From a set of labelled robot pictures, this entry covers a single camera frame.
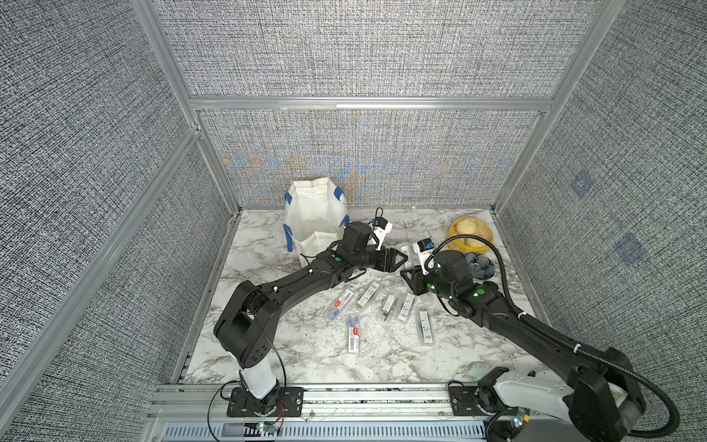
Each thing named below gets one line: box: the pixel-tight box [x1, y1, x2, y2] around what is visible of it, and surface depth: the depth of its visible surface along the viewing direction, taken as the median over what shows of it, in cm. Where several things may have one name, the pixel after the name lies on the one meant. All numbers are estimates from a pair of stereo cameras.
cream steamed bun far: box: [455, 219, 477, 235], surface depth 106 cm
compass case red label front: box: [347, 315, 360, 354], surface depth 85 cm
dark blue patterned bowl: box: [465, 253, 496, 280], surface depth 100 cm
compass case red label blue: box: [324, 288, 355, 323], surface depth 92 cm
